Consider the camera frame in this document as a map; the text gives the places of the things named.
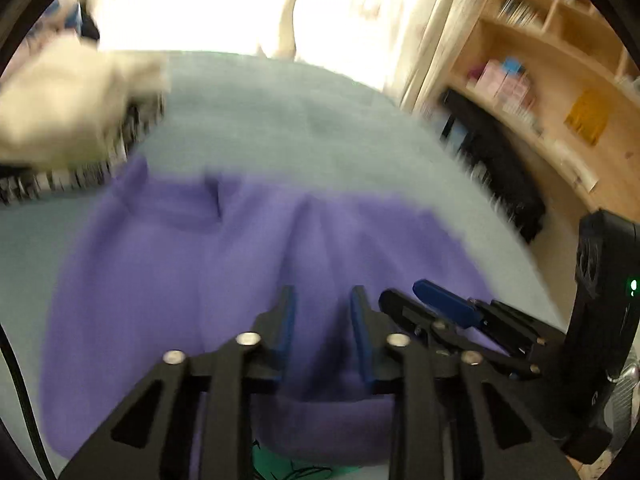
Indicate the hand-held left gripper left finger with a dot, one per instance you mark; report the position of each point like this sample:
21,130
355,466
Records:
286,320

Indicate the green printed cloth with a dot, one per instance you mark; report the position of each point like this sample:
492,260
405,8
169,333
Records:
280,465

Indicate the stack of pink boxes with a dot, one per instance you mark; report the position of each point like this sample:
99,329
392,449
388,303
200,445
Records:
492,77

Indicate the white fluffy cloth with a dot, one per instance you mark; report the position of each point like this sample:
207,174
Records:
65,100

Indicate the yellow packet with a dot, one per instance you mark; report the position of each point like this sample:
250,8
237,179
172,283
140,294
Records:
587,115

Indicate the row of small books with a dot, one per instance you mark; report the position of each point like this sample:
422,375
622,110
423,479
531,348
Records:
520,10

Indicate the black white striped cloth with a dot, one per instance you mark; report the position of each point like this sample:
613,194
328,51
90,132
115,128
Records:
125,135

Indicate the white box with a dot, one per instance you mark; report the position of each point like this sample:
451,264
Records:
457,132

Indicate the blue-grey bed blanket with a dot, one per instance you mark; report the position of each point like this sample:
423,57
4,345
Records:
300,125

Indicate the purple hoodie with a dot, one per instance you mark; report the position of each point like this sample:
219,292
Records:
175,285

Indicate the beige hanging curtain strip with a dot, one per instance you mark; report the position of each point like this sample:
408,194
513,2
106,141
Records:
287,20

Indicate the black case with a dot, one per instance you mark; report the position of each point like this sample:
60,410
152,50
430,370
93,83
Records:
500,175

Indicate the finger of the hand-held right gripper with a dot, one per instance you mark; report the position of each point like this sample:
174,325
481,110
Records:
445,302
405,310

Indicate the floral print cloth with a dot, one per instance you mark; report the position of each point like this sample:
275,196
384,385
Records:
62,12

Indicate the wooden shelf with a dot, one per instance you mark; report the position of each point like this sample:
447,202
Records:
620,150

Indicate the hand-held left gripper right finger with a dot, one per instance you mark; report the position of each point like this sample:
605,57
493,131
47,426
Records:
361,330

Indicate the beige patterned curtain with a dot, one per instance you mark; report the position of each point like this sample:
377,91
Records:
435,25

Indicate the dark cloth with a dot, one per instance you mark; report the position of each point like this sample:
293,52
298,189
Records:
90,27

